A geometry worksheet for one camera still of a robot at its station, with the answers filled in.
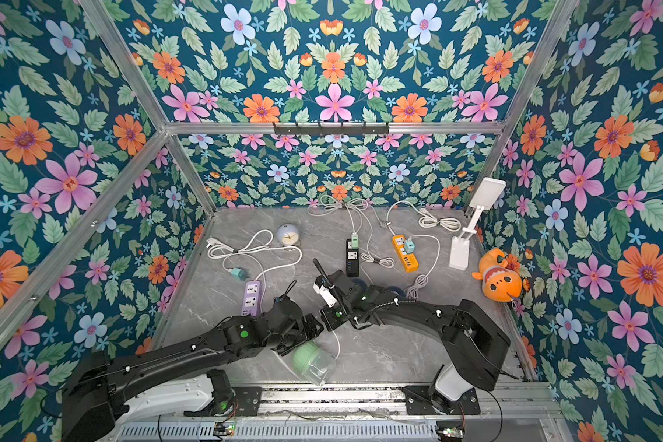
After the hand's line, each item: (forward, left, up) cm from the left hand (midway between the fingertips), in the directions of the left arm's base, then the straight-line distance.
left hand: (322, 337), depth 76 cm
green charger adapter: (+35, -12, -3) cm, 37 cm away
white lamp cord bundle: (+44, -53, -7) cm, 69 cm away
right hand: (+8, -1, -1) cm, 8 cm away
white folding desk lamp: (+33, -53, +19) cm, 65 cm away
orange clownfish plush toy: (+13, -58, -1) cm, 60 cm away
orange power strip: (+28, -32, -7) cm, 43 cm away
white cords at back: (+61, -3, -8) cm, 62 cm away
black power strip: (+30, -11, -7) cm, 33 cm away
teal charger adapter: (+31, -32, -2) cm, 44 cm away
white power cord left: (+42, +43, -8) cm, 61 cm away
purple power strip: (+17, +24, -6) cm, 30 cm away
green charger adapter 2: (+26, +30, -5) cm, 40 cm away
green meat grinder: (-6, +3, -2) cm, 7 cm away
